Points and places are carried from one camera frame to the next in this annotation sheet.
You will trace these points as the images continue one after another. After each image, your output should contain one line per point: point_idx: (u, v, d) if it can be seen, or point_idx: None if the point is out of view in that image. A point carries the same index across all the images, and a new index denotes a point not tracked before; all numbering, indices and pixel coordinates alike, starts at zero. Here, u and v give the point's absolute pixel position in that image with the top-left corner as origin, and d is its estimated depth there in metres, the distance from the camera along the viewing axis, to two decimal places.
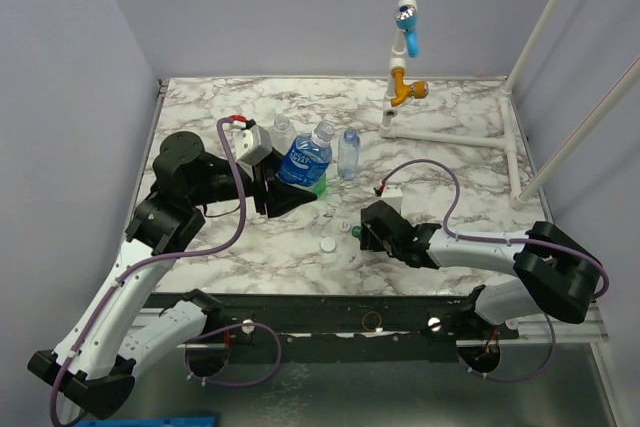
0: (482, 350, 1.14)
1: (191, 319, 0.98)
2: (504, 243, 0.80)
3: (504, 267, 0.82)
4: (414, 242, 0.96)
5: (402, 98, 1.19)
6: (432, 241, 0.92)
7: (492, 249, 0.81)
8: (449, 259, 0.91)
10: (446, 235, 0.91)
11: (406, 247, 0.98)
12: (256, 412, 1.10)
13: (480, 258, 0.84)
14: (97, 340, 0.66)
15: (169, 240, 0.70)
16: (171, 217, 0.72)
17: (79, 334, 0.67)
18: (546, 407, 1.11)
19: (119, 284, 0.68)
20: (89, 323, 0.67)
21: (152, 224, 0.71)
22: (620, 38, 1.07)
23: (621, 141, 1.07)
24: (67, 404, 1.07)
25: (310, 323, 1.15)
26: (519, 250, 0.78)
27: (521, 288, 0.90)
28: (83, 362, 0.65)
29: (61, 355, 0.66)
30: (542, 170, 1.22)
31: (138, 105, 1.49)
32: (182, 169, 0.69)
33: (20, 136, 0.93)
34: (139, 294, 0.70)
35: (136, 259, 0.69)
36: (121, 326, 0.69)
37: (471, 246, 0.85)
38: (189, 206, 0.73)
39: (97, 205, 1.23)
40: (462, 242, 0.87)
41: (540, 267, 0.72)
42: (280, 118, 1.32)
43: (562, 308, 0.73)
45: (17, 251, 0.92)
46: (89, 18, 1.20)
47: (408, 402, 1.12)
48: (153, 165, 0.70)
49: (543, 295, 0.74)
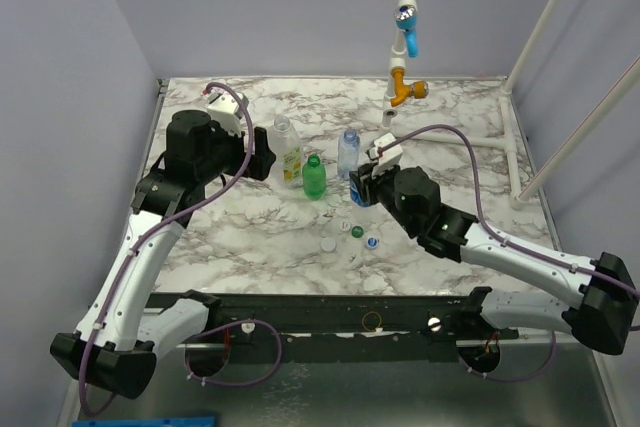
0: (482, 350, 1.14)
1: (193, 313, 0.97)
2: (568, 269, 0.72)
3: (548, 287, 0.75)
4: (443, 231, 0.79)
5: (402, 98, 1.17)
6: (469, 238, 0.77)
7: (550, 273, 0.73)
8: (482, 261, 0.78)
10: (487, 235, 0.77)
11: (433, 234, 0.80)
12: (256, 412, 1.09)
13: (529, 276, 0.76)
14: (120, 311, 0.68)
15: (177, 206, 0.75)
16: (175, 187, 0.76)
17: (102, 307, 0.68)
18: (549, 409, 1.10)
19: (134, 254, 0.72)
20: (110, 296, 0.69)
21: (158, 194, 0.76)
22: (621, 39, 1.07)
23: (622, 141, 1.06)
24: (67, 405, 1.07)
25: (309, 323, 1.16)
26: (586, 282, 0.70)
27: (547, 306, 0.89)
28: (110, 334, 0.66)
29: (85, 332, 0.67)
30: (542, 171, 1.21)
31: (138, 105, 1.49)
32: (194, 133, 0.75)
33: (20, 136, 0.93)
34: (156, 263, 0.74)
35: (149, 226, 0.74)
36: (141, 296, 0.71)
37: (518, 257, 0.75)
38: (193, 176, 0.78)
39: (98, 205, 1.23)
40: (511, 251, 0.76)
41: (605, 309, 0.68)
42: (280, 118, 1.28)
43: (602, 339, 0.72)
45: (18, 252, 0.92)
46: (86, 13, 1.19)
47: (409, 402, 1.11)
48: (168, 130, 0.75)
49: (586, 329, 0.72)
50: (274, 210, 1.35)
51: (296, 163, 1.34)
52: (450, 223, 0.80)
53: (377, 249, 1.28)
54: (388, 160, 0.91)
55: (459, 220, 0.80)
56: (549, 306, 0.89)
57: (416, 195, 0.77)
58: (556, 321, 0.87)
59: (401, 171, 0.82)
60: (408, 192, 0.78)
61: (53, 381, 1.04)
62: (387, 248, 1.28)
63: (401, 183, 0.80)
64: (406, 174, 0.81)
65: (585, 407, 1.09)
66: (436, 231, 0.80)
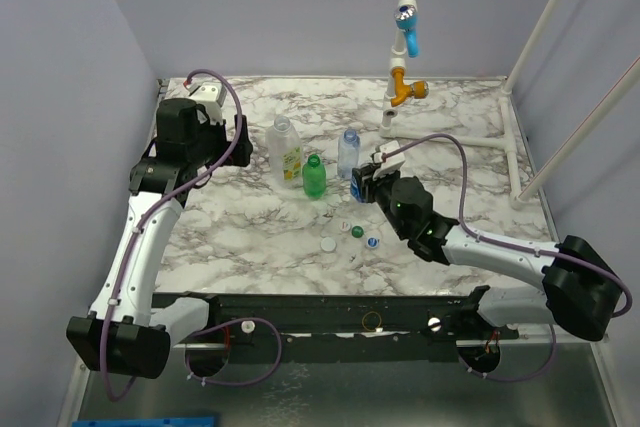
0: (482, 350, 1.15)
1: (191, 309, 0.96)
2: (532, 254, 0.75)
3: (520, 275, 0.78)
4: (430, 236, 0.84)
5: (402, 97, 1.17)
6: (448, 238, 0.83)
7: (518, 258, 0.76)
8: (465, 258, 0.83)
10: (463, 233, 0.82)
11: (422, 239, 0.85)
12: (256, 412, 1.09)
13: (503, 265, 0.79)
14: (134, 287, 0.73)
15: (174, 182, 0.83)
16: (169, 167, 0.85)
17: (114, 285, 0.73)
18: (550, 409, 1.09)
19: (139, 231, 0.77)
20: (120, 274, 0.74)
21: (154, 174, 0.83)
22: (621, 39, 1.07)
23: (621, 141, 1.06)
24: (67, 404, 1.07)
25: (309, 323, 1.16)
26: (548, 263, 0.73)
27: (536, 297, 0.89)
28: (126, 309, 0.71)
29: (101, 311, 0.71)
30: (542, 171, 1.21)
31: (138, 106, 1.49)
32: (183, 115, 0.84)
33: (20, 136, 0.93)
34: (159, 240, 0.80)
35: (149, 206, 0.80)
36: (149, 271, 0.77)
37: (491, 249, 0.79)
38: (185, 156, 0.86)
39: (99, 206, 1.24)
40: (485, 245, 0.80)
41: (568, 285, 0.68)
42: (280, 118, 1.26)
43: (581, 324, 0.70)
45: (19, 251, 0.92)
46: (85, 13, 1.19)
47: (409, 402, 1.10)
48: (159, 115, 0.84)
49: (565, 317, 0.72)
50: (274, 210, 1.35)
51: (296, 163, 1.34)
52: (438, 229, 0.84)
53: (377, 249, 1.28)
54: (390, 166, 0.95)
55: (447, 226, 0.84)
56: (538, 297, 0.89)
57: (409, 203, 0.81)
58: (544, 311, 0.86)
59: (398, 180, 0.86)
60: (404, 200, 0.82)
61: (53, 382, 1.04)
62: (387, 248, 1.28)
63: (398, 192, 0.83)
64: (404, 184, 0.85)
65: (586, 407, 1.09)
66: (425, 237, 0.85)
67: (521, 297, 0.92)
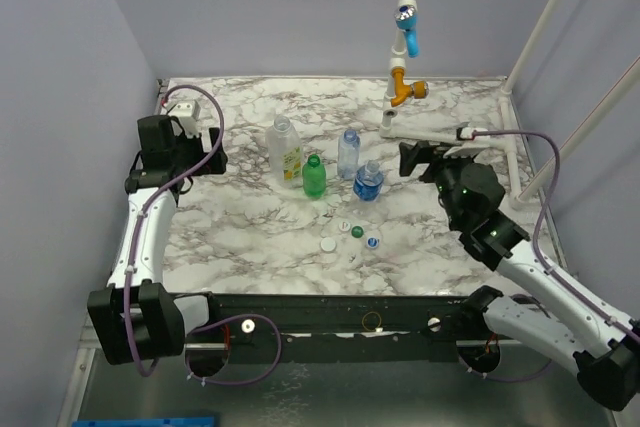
0: (482, 350, 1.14)
1: (194, 301, 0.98)
2: (603, 319, 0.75)
3: (578, 329, 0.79)
4: (489, 237, 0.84)
5: (402, 98, 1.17)
6: (516, 254, 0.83)
7: (586, 317, 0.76)
8: (519, 278, 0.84)
10: (532, 257, 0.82)
11: (480, 235, 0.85)
12: (256, 412, 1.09)
13: (564, 312, 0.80)
14: (147, 256, 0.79)
15: (167, 176, 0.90)
16: (159, 170, 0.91)
17: (128, 258, 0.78)
18: (549, 409, 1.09)
19: (144, 214, 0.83)
20: (132, 248, 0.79)
21: (148, 175, 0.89)
22: (621, 39, 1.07)
23: (621, 141, 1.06)
24: (67, 404, 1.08)
25: (309, 323, 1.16)
26: (617, 337, 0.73)
27: (557, 339, 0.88)
28: (143, 274, 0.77)
29: (119, 281, 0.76)
30: (541, 172, 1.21)
31: (138, 106, 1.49)
32: (162, 125, 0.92)
33: (20, 137, 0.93)
34: (164, 225, 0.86)
35: (149, 195, 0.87)
36: (158, 247, 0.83)
37: (558, 291, 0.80)
38: (171, 160, 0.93)
39: (99, 206, 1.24)
40: (552, 282, 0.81)
41: (627, 365, 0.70)
42: (280, 118, 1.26)
43: (609, 395, 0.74)
45: (19, 251, 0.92)
46: (85, 12, 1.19)
47: (409, 402, 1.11)
48: (140, 128, 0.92)
49: (595, 380, 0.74)
50: (274, 210, 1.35)
51: (296, 163, 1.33)
52: (499, 230, 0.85)
53: (377, 249, 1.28)
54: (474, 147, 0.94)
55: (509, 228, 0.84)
56: (561, 340, 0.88)
57: (479, 192, 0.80)
58: (561, 355, 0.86)
59: (472, 167, 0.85)
60: (472, 189, 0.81)
61: (53, 382, 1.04)
62: (387, 248, 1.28)
63: (469, 180, 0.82)
64: (480, 175, 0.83)
65: (586, 407, 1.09)
66: (483, 234, 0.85)
67: (540, 330, 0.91)
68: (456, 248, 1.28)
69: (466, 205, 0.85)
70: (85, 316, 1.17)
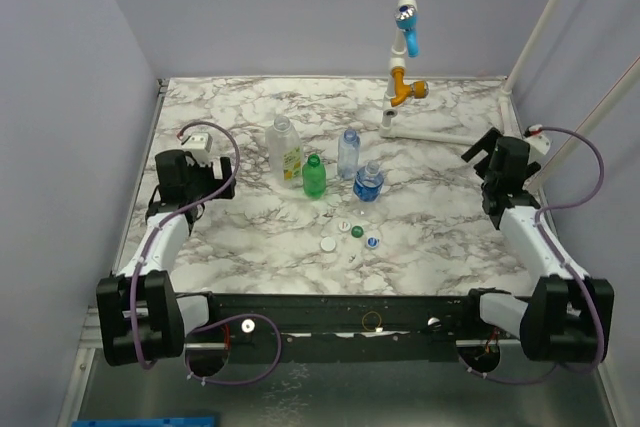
0: (481, 350, 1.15)
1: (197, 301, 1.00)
2: (560, 262, 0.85)
3: (535, 267, 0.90)
4: (505, 196, 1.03)
5: (402, 97, 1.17)
6: (519, 209, 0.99)
7: (546, 257, 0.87)
8: (512, 226, 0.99)
10: (530, 214, 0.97)
11: (497, 194, 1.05)
12: (256, 412, 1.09)
13: (531, 254, 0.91)
14: (158, 255, 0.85)
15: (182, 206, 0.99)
16: (174, 203, 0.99)
17: (140, 253, 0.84)
18: (549, 410, 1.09)
19: (159, 227, 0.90)
20: (146, 248, 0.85)
21: (164, 207, 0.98)
22: (621, 38, 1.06)
23: (621, 141, 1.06)
24: (67, 404, 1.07)
25: (309, 323, 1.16)
26: (562, 273, 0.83)
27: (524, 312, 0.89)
28: (153, 265, 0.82)
29: (128, 271, 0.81)
30: (544, 172, 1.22)
31: (138, 106, 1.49)
32: (178, 162, 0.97)
33: (20, 136, 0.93)
34: (175, 235, 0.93)
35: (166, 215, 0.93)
36: (167, 255, 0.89)
37: (534, 236, 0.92)
38: (185, 194, 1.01)
39: (99, 206, 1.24)
40: (535, 230, 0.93)
41: (559, 293, 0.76)
42: (280, 118, 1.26)
43: (536, 328, 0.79)
45: (19, 250, 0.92)
46: (85, 11, 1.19)
47: (409, 402, 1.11)
48: (157, 164, 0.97)
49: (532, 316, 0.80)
50: (274, 210, 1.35)
51: (296, 163, 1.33)
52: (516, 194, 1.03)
53: (377, 249, 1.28)
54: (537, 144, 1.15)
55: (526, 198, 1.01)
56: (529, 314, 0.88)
57: (504, 149, 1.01)
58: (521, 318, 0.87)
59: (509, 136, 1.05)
60: (500, 146, 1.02)
61: (53, 382, 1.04)
62: (387, 248, 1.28)
63: (502, 139, 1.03)
64: (514, 142, 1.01)
65: (585, 408, 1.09)
66: (500, 193, 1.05)
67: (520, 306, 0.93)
68: (456, 247, 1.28)
69: (495, 164, 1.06)
70: (85, 316, 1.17)
